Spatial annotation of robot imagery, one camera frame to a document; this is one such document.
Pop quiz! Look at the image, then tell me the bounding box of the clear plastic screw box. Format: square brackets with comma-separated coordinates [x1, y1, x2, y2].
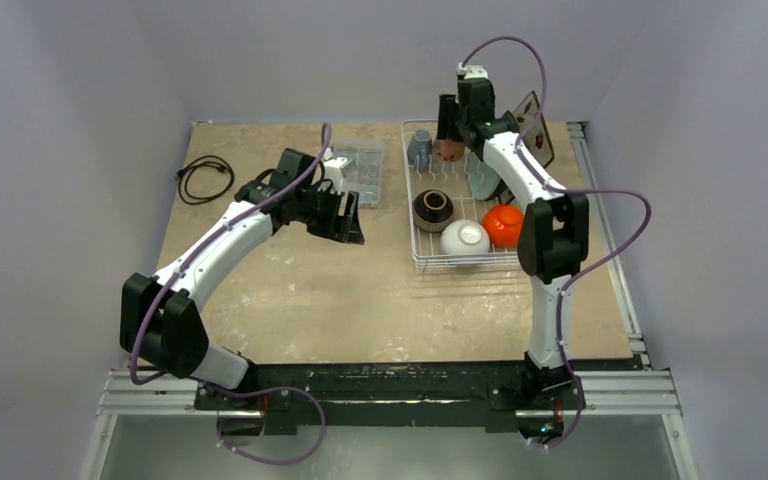
[333, 139, 385, 209]

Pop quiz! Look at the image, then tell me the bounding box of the black table edge rail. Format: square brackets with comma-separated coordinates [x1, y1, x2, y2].
[95, 360, 683, 439]

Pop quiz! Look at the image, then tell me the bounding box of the black coiled cable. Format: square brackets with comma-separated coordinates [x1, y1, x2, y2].
[175, 154, 236, 207]

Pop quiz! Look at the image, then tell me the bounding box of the white bowl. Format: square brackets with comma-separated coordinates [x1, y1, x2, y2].
[440, 219, 491, 267]

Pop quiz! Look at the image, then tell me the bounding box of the pink flowered mug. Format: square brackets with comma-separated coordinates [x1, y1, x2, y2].
[432, 139, 466, 162]

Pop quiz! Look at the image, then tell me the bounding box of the square floral plate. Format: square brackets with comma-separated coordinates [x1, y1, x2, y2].
[512, 90, 555, 168]

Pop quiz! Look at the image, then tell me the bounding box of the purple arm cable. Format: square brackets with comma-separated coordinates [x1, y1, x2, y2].
[461, 36, 654, 452]
[128, 122, 327, 466]

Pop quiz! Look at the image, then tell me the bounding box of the light green round plate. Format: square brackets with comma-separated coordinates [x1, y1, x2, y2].
[467, 152, 507, 201]

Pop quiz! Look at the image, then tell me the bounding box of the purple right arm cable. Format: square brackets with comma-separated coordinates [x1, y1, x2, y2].
[461, 36, 654, 452]

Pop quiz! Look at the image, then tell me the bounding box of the orange bowl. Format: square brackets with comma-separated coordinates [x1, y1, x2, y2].
[481, 205, 524, 249]

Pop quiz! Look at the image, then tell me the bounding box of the grey printed mug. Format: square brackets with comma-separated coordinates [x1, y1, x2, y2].
[406, 129, 433, 170]

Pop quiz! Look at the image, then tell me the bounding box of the brown rimmed beige bowl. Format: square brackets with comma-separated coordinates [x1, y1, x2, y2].
[412, 189, 454, 233]

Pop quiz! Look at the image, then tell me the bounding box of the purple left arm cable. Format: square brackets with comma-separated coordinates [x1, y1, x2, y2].
[128, 122, 327, 466]

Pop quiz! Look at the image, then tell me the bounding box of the white wire dish rack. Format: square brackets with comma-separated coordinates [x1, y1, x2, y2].
[403, 154, 520, 271]

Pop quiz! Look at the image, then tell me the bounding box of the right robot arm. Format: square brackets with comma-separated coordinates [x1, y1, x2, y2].
[437, 75, 589, 407]

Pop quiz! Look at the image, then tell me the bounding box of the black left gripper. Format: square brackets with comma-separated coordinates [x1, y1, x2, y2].
[295, 184, 363, 244]

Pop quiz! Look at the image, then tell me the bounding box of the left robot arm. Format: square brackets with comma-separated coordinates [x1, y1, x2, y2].
[119, 148, 364, 409]

